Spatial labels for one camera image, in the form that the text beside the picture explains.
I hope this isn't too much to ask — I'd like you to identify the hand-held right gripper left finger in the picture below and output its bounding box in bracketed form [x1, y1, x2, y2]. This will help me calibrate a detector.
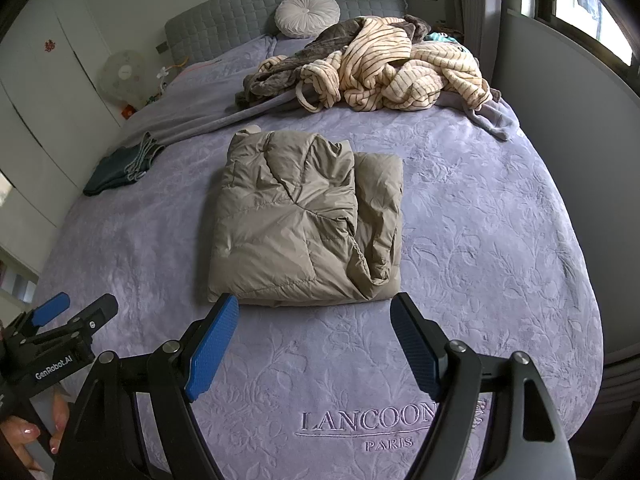
[52, 294, 241, 480]

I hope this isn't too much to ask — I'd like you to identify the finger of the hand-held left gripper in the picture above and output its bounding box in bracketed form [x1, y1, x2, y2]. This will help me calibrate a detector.
[27, 292, 71, 329]
[47, 294, 119, 349]

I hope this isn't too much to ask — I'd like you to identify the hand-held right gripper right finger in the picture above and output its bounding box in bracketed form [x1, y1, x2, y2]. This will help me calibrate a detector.
[390, 292, 573, 480]

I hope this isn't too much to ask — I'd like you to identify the beige puffer jacket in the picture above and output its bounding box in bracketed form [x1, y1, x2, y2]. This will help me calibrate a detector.
[206, 127, 405, 307]

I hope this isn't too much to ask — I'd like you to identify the person's left hand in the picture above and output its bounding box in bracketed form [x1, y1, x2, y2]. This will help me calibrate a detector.
[0, 394, 72, 480]

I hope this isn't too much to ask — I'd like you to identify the lavender embossed bedspread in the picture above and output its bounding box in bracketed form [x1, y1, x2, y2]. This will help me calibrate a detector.
[30, 35, 604, 480]

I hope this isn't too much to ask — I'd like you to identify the dark green folded garment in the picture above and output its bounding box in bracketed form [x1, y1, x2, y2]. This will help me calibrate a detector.
[82, 131, 167, 197]

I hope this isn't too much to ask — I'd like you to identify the white wardrobe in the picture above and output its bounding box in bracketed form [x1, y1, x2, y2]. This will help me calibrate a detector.
[0, 0, 127, 261]

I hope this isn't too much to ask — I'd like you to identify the white standing fan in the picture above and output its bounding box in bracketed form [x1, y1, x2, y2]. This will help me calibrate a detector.
[97, 50, 152, 107]

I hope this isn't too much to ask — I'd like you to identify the grey fleece blanket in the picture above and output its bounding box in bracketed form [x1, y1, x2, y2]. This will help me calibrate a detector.
[120, 35, 522, 147]

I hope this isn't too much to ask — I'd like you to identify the cream striped fleece robe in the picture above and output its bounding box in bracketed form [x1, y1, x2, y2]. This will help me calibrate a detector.
[295, 17, 494, 114]

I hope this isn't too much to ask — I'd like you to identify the grey-brown fleece garment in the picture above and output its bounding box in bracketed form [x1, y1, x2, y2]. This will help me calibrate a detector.
[235, 14, 427, 109]

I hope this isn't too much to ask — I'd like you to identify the grey quilted headboard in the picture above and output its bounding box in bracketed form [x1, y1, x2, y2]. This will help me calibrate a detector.
[164, 0, 407, 67]

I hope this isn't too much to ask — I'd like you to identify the round white cushion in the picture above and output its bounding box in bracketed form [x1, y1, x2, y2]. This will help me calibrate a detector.
[274, 0, 342, 40]

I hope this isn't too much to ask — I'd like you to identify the window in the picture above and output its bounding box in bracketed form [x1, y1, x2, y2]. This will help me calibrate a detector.
[550, 0, 640, 67]

